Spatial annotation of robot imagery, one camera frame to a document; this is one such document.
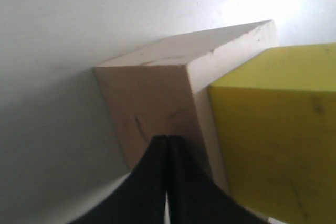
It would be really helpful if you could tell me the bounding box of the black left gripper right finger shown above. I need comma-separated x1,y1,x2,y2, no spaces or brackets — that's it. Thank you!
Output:
166,136,263,224

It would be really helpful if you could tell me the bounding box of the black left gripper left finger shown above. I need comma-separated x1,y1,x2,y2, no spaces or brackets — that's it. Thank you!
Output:
72,135,167,224

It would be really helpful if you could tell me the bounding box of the large pale wooden cube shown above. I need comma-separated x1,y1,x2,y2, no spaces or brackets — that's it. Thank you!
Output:
94,20,279,192

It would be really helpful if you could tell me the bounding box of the yellow cube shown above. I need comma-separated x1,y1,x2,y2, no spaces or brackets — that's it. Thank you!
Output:
208,43,335,223

